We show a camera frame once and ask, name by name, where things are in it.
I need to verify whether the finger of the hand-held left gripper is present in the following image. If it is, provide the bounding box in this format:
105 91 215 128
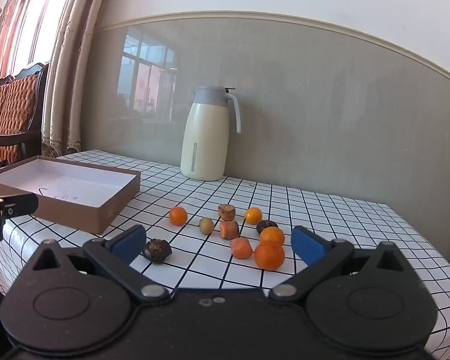
0 193 39 218

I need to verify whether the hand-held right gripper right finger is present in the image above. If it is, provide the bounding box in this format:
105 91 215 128
269 226 417 304

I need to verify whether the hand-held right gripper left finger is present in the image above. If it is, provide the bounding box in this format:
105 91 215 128
22 225 170 304

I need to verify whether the dark brown round fruit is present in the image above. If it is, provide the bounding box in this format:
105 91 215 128
256 219 279 234
142 238 172 265

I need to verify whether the small orange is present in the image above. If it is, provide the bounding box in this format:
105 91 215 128
244 207 263 225
169 206 188 226
259 226 286 246

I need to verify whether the large orange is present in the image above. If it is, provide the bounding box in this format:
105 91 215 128
254 242 286 271

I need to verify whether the brown cardboard box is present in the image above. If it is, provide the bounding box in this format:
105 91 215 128
0 155 142 235

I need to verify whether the orange carrot piece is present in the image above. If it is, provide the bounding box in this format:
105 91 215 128
220 220 240 240
230 237 254 260

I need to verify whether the brown-topped carrot piece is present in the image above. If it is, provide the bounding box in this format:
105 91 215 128
218 204 236 222

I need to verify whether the white checked tablecloth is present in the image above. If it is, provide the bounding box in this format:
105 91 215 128
0 150 450 360

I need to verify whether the wooden sofa with orange cushions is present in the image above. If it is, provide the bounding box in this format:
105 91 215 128
0 62 50 166

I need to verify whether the beige curtain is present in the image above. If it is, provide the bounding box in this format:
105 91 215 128
41 0 115 158

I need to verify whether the cream thermos jug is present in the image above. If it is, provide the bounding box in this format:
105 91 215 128
180 85 243 181

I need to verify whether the window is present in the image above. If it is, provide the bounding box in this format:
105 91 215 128
2 0 83 79

